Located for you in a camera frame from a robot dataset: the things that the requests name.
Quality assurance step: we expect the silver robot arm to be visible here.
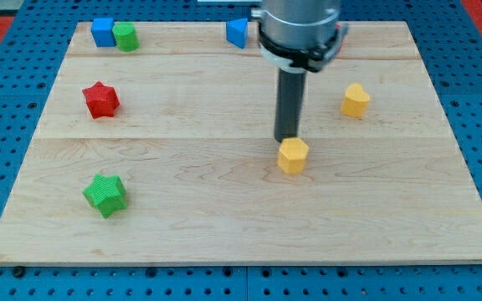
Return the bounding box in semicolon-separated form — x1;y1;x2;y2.
251;0;348;74

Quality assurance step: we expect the yellow hexagon block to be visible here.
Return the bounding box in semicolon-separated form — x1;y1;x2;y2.
277;137;310;175

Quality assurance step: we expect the wooden board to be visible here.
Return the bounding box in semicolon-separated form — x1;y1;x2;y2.
0;22;482;267

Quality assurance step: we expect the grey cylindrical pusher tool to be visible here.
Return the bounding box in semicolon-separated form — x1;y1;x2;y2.
274;69;306;142

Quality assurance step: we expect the blue triangle block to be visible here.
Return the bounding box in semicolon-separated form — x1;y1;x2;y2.
225;18;249;48

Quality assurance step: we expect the yellow heart block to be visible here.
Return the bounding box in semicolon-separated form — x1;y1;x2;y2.
341;83;371;118

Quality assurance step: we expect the green star block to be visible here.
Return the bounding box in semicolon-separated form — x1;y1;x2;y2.
82;174;127;218

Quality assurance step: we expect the red star block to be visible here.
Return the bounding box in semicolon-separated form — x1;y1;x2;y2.
82;81;120;119

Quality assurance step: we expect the green cylinder block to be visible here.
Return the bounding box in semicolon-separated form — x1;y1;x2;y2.
112;22;140;52

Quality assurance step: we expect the blue cube block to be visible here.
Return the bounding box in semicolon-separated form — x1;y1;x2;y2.
90;18;116;48

